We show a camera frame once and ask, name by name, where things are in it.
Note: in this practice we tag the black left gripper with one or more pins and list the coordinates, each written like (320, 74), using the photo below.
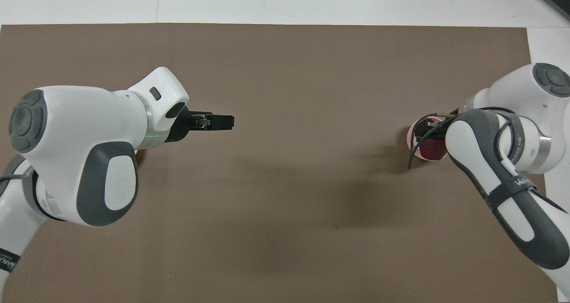
(182, 122)

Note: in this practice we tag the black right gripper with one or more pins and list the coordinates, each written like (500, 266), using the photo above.
(438, 131)

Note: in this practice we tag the dark red apple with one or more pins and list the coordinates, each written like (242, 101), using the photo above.
(434, 149)

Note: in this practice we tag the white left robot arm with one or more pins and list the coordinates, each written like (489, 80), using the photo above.
(80, 151)

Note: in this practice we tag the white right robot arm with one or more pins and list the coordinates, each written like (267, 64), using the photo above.
(512, 169)

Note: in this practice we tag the pink bowl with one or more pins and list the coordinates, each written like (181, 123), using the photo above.
(415, 129)

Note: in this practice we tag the pink plate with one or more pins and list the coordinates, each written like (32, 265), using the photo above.
(137, 154)

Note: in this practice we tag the brown table mat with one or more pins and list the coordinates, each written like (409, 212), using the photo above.
(289, 182)

